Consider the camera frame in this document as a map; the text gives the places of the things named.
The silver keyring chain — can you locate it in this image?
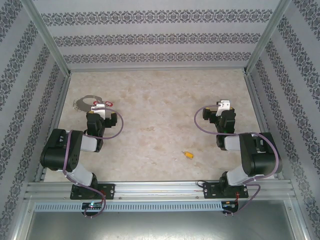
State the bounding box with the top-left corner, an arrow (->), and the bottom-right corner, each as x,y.
75,95 -> 101,111

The grey metal shelf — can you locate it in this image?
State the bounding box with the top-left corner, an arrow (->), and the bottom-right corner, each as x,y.
14,199 -> 308,240

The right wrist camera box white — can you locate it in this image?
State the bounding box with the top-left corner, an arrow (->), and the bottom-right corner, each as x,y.
216,99 -> 232,117

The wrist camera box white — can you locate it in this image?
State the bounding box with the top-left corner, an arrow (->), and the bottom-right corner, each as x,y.
216,99 -> 232,117
90,103 -> 113,118

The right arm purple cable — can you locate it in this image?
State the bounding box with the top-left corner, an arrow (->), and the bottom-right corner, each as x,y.
194,105 -> 280,218

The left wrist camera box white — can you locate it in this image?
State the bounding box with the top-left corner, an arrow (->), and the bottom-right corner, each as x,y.
90,103 -> 113,118

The aluminium table edge rail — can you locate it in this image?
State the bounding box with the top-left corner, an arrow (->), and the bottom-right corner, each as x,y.
243,73 -> 285,180
34,74 -> 72,182

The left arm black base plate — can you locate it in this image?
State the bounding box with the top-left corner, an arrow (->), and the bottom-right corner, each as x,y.
70,183 -> 116,201

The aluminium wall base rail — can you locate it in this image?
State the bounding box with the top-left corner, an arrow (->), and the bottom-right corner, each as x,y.
69,66 -> 247,73

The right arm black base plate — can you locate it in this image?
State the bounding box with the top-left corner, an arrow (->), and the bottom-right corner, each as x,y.
202,181 -> 250,200

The aluminium frame post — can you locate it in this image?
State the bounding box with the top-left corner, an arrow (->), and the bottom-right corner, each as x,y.
21,0 -> 72,76
244,0 -> 292,75

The aluminium mounting rail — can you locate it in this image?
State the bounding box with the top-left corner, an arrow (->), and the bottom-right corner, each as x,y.
24,181 -> 293,201

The grey slotted cable duct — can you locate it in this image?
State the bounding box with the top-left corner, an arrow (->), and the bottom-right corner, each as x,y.
33,201 -> 225,213

